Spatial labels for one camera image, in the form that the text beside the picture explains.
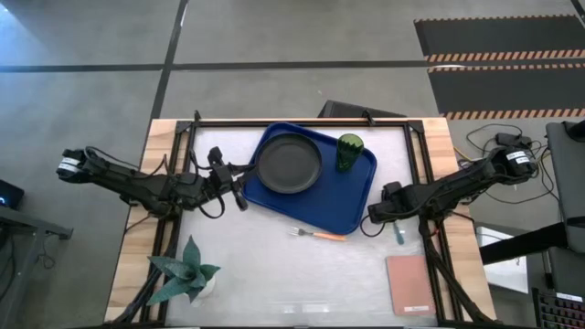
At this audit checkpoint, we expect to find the blue plastic tray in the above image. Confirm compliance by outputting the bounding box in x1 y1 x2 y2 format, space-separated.
240 122 378 236

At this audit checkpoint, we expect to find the green faceted cup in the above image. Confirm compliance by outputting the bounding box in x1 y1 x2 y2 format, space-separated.
336 133 366 174

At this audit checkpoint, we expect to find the white box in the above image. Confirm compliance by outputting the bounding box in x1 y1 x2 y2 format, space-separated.
474 226 529 294

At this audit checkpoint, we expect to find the green succulent plant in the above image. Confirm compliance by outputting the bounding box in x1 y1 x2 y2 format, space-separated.
146 235 222 306

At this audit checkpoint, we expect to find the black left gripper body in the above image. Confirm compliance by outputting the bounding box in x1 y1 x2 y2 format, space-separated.
203 162 257 198

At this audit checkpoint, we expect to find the fork with orange handle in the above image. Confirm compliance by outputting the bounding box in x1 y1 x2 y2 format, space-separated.
287 226 348 242

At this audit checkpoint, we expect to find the backlit keyboard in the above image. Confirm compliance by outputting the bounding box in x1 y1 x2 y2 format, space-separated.
532 287 585 329

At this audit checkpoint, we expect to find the black floor cable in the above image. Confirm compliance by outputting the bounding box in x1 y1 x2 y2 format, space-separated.
465 122 525 159

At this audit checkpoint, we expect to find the black device with blue light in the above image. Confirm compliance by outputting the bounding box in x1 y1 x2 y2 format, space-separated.
0 179 25 210

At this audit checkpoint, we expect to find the black striped-edge floor mat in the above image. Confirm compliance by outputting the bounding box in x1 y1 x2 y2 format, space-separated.
427 63 585 121
413 15 585 63

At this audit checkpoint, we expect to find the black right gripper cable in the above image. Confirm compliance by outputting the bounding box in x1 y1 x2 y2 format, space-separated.
359 213 384 239

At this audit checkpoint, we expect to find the black round plate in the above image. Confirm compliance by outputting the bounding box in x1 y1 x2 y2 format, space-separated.
255 133 324 195

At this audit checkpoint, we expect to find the white plant pot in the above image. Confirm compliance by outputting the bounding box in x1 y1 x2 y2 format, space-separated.
189 273 217 301

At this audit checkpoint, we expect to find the black aluminium table frame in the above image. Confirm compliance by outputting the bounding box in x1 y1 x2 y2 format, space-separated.
139 109 495 328

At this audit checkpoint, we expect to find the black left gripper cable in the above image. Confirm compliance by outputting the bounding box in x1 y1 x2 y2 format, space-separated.
197 194 227 220

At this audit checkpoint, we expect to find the grey desk top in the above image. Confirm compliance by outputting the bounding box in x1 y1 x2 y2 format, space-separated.
546 119 585 255

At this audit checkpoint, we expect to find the grey side desk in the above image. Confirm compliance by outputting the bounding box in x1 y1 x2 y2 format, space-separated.
0 205 74 329

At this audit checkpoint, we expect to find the black box behind table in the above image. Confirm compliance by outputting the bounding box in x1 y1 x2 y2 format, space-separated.
317 99 407 120

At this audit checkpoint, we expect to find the black desk beam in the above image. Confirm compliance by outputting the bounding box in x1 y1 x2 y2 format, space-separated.
478 222 568 266

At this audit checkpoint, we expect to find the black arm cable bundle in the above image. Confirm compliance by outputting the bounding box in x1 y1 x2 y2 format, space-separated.
112 218 180 326
418 214 494 326

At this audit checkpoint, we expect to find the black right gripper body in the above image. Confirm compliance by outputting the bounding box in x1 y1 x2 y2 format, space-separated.
367 181 415 225

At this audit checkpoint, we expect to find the pink notebook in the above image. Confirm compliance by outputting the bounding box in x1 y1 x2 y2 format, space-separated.
385 254 437 317

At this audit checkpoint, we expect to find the yellow floor cable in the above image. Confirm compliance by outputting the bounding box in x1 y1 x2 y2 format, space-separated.
454 145 476 164

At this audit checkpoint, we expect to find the black power adapter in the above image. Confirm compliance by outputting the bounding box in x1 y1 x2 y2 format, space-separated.
495 132 533 149

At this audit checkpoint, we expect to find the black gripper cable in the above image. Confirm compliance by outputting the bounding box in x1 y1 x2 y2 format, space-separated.
197 194 227 220
359 213 384 239

